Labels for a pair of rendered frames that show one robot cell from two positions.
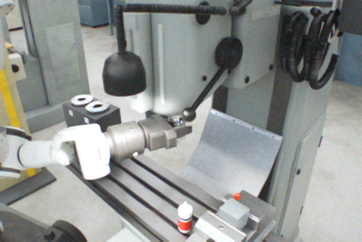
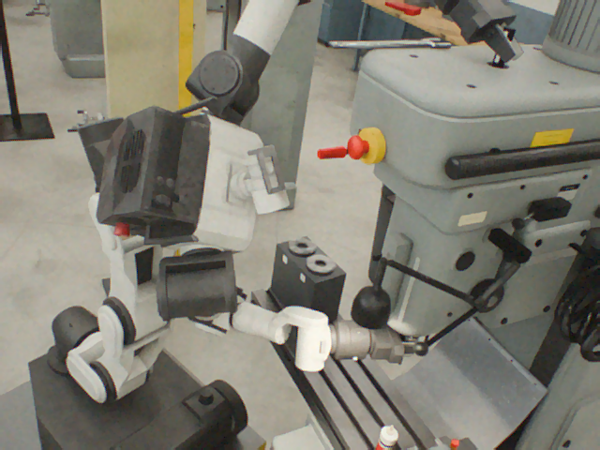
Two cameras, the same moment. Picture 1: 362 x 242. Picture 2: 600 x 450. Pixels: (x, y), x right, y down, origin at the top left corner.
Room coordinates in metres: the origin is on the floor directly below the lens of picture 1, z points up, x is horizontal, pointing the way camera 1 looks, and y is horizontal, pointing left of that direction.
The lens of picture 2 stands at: (-0.37, 0.03, 2.13)
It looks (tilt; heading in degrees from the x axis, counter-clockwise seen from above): 32 degrees down; 16
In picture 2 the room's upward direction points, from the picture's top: 9 degrees clockwise
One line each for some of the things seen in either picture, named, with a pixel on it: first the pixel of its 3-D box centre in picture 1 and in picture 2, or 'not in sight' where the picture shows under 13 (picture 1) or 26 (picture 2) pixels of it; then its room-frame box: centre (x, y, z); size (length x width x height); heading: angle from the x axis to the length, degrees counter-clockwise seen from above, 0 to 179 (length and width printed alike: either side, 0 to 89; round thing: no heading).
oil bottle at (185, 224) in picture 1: (185, 215); (387, 441); (0.58, -0.01, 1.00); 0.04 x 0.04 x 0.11
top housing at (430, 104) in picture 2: not in sight; (488, 109); (0.68, 0.00, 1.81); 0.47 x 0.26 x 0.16; 137
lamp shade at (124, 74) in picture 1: (123, 70); (372, 303); (0.45, 0.09, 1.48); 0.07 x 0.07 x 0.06
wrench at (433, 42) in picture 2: not in sight; (390, 44); (0.63, 0.19, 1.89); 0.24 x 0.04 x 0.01; 138
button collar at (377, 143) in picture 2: not in sight; (370, 145); (0.50, 0.17, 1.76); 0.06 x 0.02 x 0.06; 47
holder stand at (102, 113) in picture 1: (93, 124); (307, 279); (1.01, 0.36, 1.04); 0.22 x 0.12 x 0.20; 54
